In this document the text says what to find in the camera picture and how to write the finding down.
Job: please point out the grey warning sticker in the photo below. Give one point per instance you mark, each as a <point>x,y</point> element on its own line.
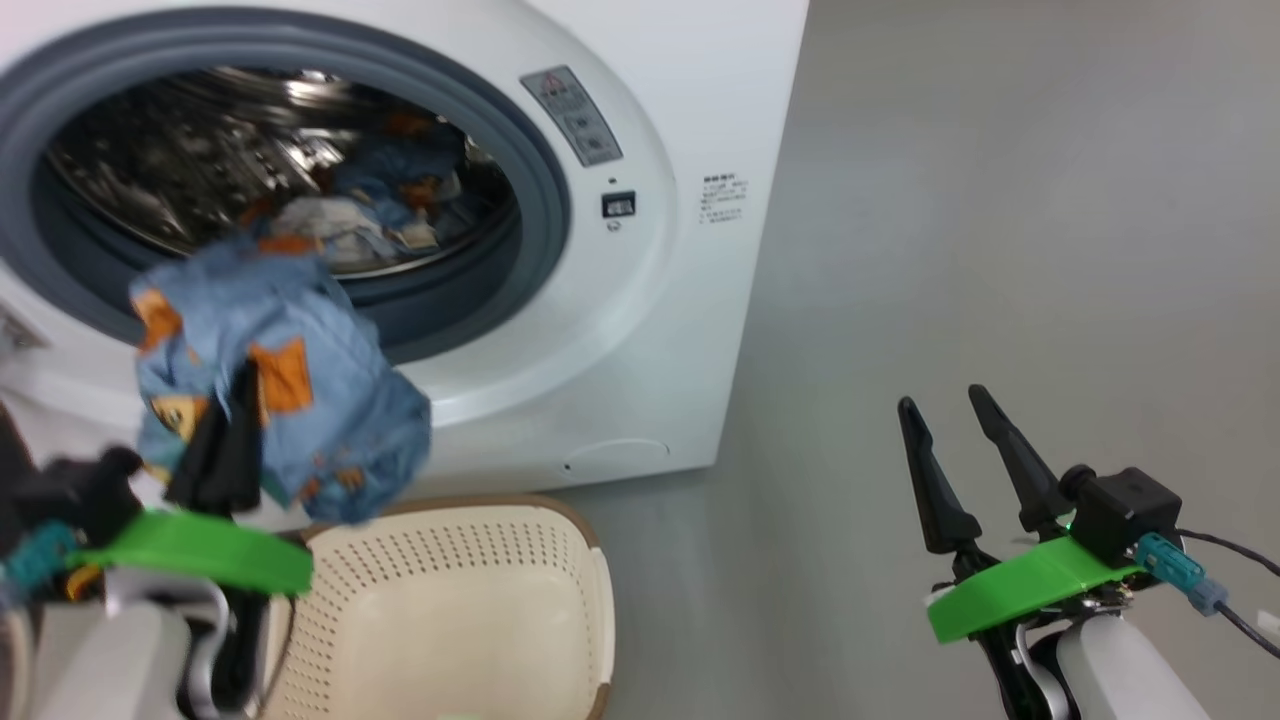
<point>570,115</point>

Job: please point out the round white filter cover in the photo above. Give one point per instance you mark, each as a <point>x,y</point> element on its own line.
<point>615,458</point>

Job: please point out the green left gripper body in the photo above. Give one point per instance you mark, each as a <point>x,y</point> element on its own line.
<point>200,550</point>

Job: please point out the black door latch socket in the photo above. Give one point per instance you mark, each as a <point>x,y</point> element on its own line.
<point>618,205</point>

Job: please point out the blue cartoon print garment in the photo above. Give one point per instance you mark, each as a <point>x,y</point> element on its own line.
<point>330,400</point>
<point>400,180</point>

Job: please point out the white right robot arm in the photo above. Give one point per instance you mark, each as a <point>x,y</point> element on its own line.
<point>1120,670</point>

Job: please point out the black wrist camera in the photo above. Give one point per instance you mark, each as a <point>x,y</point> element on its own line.
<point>75,495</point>
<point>1125,510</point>

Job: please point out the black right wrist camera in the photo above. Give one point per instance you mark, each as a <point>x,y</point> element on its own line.
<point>1125,510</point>

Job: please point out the cream perforated laundry basket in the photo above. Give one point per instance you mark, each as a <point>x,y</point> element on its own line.
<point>450,620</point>

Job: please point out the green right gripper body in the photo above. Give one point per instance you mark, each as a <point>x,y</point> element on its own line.
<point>1020,590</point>

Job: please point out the round black glass washer door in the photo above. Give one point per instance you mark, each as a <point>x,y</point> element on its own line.
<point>8,440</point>

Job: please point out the white front-load washing machine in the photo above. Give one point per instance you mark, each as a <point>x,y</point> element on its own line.
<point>650,350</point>

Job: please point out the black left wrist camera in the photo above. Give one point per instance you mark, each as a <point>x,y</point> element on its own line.
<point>75,495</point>

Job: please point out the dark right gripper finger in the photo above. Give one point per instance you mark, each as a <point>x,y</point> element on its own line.
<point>945,510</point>
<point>1030,480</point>

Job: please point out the grey rubber door gasket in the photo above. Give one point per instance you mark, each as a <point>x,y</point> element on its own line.
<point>520,220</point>

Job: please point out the small black text sticker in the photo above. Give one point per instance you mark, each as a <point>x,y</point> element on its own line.
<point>723,198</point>

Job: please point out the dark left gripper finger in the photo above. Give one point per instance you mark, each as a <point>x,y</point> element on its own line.
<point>248,450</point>
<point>205,470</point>

